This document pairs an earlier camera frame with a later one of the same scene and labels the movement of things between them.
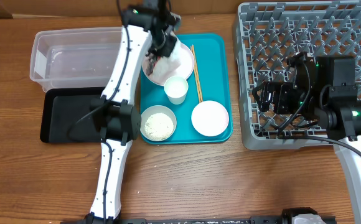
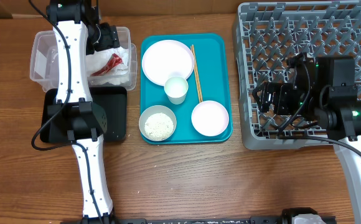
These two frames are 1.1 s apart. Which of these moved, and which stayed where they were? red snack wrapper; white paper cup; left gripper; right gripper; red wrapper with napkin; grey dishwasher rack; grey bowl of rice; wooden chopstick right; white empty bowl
Moved: red wrapper with napkin; red snack wrapper; left gripper
Stayed: white empty bowl; wooden chopstick right; grey bowl of rice; right gripper; grey dishwasher rack; white paper cup
